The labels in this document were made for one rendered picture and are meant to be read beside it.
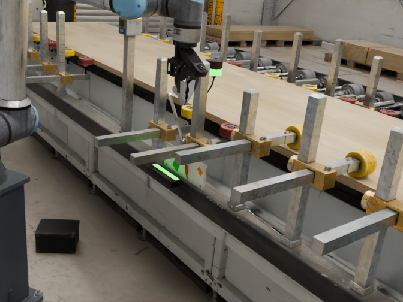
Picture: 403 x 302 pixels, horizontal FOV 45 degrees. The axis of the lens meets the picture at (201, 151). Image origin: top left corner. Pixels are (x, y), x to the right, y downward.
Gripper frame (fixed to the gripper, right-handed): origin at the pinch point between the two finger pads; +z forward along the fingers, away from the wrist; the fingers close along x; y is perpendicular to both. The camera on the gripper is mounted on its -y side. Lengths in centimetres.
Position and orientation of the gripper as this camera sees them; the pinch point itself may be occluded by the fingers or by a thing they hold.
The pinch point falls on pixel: (185, 102)
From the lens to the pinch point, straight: 164.2
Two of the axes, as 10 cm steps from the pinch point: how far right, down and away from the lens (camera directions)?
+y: -6.0, -3.4, 7.2
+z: -0.9, 9.3, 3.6
